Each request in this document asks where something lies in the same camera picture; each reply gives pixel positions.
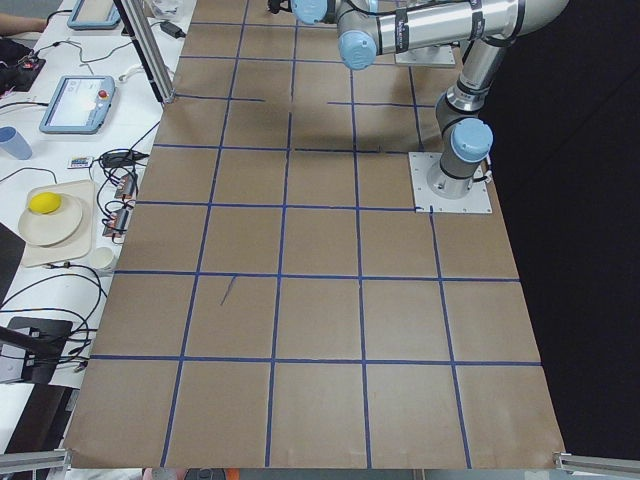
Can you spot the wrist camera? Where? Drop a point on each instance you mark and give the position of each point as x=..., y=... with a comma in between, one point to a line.
x=276, y=6

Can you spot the circuit board module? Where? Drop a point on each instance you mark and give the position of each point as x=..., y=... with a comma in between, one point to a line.
x=115, y=225
x=127, y=187

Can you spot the white paper cup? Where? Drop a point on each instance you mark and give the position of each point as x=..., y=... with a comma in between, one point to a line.
x=103, y=260

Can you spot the beige tray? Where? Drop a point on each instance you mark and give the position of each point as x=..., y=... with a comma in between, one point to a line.
x=80, y=243

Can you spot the light blue cup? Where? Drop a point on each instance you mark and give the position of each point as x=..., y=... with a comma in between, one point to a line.
x=13, y=143

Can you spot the blue teach pendant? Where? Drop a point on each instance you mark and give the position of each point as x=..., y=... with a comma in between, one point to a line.
x=79, y=105
x=93, y=15

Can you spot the yellow lemon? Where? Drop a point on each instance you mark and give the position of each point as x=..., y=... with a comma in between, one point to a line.
x=45, y=203

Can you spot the small colourful card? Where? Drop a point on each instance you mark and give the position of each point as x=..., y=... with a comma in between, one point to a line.
x=83, y=162

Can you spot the black stand base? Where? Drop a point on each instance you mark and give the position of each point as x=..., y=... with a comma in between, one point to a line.
x=31, y=349

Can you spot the aluminium frame post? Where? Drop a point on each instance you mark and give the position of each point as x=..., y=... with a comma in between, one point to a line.
x=136, y=23

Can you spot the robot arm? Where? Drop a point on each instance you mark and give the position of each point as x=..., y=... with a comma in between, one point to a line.
x=414, y=33

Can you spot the black power adapter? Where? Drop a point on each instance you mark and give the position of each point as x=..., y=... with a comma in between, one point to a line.
x=173, y=30

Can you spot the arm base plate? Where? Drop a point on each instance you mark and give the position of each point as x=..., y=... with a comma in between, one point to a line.
x=430, y=56
x=436, y=192

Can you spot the beige plate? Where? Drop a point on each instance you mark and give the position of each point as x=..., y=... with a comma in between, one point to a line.
x=50, y=229

